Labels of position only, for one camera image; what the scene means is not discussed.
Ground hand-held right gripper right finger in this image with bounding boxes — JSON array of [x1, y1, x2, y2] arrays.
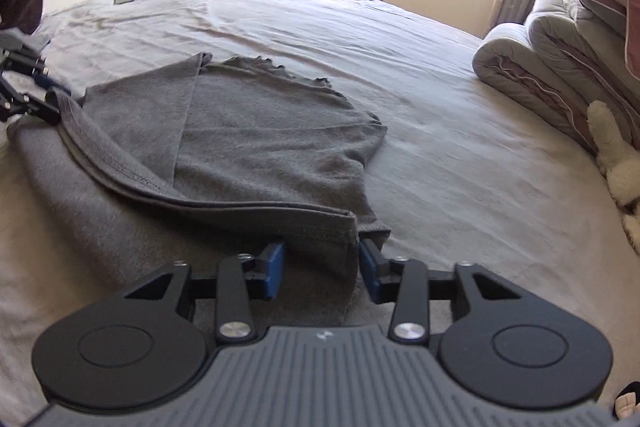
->
[[359, 238, 526, 347]]

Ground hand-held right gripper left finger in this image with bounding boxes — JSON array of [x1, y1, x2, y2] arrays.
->
[[122, 242, 287, 347]]

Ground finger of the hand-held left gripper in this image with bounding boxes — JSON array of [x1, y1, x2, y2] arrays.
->
[[0, 79, 63, 125], [0, 52, 66, 92]]

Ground bed with light grey sheet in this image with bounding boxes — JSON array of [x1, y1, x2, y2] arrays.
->
[[0, 0, 640, 427]]

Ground white folded quilt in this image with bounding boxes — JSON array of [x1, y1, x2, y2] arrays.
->
[[472, 23, 601, 152]]

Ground cream plush dog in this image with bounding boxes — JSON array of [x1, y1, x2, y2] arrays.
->
[[622, 202, 640, 255]]

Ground cream plush rabbit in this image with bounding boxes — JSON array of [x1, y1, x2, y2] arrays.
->
[[587, 101, 640, 208]]

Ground person's foot in slipper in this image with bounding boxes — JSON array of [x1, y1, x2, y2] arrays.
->
[[612, 382, 640, 420]]

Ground grey folded quilt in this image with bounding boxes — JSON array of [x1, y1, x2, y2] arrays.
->
[[524, 0, 640, 142]]

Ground light grey crumpled quilt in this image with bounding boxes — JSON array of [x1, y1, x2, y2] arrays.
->
[[557, 0, 628, 35]]

